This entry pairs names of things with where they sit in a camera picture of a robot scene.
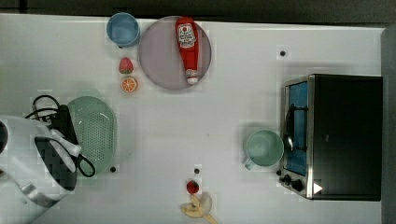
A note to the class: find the mint green mug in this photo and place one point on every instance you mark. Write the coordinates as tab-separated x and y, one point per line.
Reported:
263	148

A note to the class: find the small red toy fruit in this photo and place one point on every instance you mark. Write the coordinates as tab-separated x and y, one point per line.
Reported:
192	187

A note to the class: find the blue cup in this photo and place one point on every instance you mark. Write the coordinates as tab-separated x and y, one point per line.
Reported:
123	30

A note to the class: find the toy orange slice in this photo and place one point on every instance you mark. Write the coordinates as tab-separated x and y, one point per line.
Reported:
129	84

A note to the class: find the toy strawberry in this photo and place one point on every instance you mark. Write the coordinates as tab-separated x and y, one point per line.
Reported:
126	66

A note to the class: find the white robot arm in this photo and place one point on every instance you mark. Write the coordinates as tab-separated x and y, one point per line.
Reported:
39	164

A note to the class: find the red plush ketchup bottle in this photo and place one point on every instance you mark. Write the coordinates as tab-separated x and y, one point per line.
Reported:
188	47

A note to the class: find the black toaster oven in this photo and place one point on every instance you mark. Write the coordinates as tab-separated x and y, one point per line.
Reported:
332	133

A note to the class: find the grey round plate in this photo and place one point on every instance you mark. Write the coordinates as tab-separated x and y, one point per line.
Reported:
159	56

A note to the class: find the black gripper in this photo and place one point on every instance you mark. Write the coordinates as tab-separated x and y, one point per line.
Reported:
62	122

